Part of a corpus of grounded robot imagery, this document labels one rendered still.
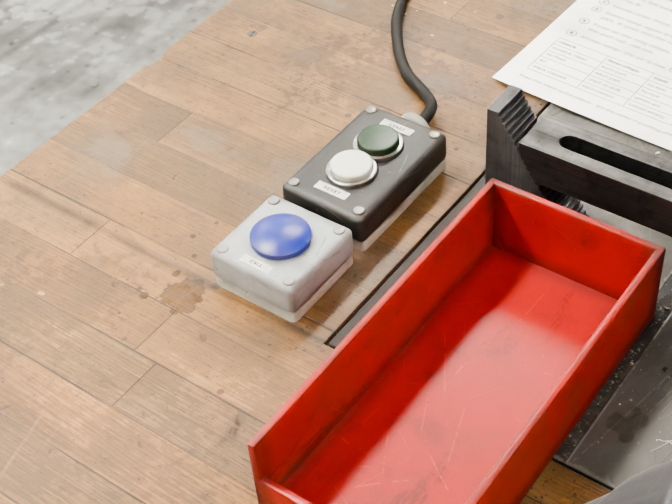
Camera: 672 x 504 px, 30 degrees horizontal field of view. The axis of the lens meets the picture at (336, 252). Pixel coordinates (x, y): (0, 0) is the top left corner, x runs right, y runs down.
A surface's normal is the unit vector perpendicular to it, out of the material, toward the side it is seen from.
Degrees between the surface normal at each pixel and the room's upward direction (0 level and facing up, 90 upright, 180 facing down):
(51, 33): 0
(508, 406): 0
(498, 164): 90
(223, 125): 0
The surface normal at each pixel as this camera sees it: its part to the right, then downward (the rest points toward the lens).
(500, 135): -0.58, 0.59
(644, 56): -0.04, -0.71
